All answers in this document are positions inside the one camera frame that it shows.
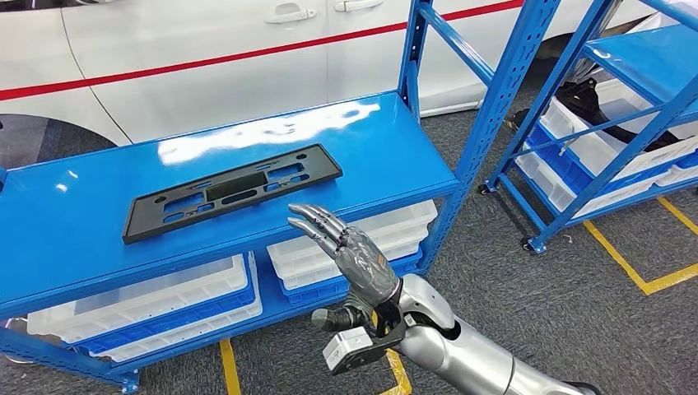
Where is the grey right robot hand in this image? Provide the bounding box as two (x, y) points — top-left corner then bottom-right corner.
(287, 203), (405, 333)

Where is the black plastic licence plate frame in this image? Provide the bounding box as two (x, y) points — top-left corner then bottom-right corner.
(122, 143), (344, 246)

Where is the black curved plastic part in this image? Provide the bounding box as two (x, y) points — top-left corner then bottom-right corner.
(555, 77), (682, 154)

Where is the blue steel shelf rack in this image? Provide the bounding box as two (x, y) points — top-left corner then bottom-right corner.
(0, 0), (564, 395)
(478, 0), (698, 256)

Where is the white car with red stripe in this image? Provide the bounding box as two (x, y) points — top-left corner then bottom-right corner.
(0, 0), (663, 148)

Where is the yellow floor tape square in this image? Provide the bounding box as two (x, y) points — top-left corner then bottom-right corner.
(583, 196), (698, 297)

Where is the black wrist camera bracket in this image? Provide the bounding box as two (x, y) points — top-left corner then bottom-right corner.
(331, 298), (409, 377)

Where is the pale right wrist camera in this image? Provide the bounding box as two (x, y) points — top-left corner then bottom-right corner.
(322, 327), (375, 367)

